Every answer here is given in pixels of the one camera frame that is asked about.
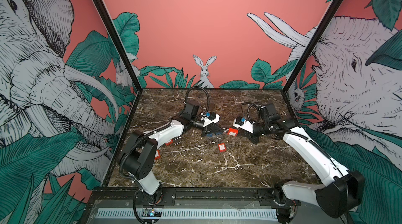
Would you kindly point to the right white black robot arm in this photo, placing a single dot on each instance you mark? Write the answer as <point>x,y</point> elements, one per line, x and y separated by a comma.
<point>340,190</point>

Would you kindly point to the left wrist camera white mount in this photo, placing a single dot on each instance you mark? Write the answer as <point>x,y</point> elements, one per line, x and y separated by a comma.
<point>210,118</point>

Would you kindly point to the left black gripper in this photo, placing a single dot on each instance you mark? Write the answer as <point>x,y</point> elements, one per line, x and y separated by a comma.
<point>205,130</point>

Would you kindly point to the right black frame post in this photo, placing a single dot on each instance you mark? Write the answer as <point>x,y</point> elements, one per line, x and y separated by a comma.
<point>326,19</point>

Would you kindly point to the red padlock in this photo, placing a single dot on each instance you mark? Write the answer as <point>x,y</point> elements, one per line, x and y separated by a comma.
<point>222,147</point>
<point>158,155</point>
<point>232,132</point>

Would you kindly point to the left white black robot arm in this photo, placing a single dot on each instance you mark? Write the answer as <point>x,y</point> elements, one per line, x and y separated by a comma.
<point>139,154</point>

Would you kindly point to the left black frame post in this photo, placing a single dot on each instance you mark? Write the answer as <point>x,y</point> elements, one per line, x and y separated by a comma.
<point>111,29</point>

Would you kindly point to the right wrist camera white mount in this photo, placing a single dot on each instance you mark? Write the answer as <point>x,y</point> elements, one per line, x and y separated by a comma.
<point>243,123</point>

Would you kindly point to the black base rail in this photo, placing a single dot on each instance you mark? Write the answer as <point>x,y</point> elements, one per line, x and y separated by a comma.
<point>169,196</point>

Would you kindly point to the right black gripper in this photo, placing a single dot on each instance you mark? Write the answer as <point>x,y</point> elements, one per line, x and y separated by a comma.
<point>254,139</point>

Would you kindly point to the white slotted cable duct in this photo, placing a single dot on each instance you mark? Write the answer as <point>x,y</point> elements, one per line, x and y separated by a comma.
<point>187,213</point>

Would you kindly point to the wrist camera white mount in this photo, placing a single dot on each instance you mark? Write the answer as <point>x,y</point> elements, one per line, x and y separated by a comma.
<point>210,118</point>
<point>243,123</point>

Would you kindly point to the red padlock shackle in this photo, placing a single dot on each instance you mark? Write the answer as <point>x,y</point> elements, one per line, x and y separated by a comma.
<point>175,141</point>

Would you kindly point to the black frame post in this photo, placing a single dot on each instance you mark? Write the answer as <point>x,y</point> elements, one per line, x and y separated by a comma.
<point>326,19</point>
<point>111,29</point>

